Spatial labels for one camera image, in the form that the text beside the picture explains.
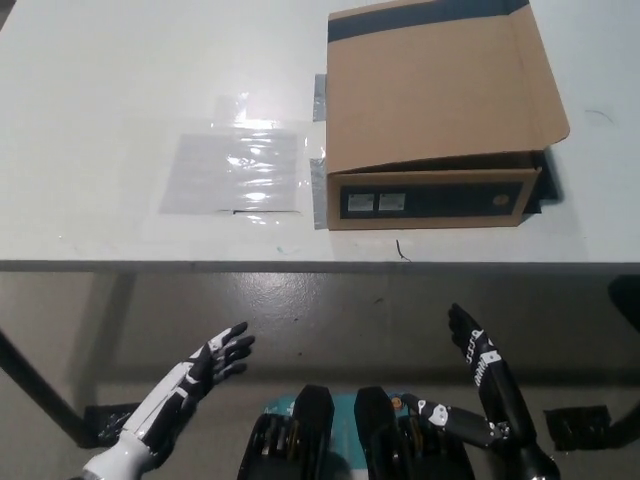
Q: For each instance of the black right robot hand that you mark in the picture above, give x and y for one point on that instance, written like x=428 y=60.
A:
x=492 y=380

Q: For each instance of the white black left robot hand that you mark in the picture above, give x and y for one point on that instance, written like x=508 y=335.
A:
x=192 y=377

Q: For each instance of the brown cardboard storage box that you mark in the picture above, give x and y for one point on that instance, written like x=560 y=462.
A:
x=430 y=100

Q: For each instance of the black teal robot body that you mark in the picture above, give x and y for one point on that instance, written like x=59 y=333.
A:
x=312 y=440

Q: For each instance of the black table leg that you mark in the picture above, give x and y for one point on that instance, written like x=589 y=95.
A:
x=35 y=385

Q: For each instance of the clear plastic sheet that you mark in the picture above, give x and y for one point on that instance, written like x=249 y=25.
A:
x=235 y=170

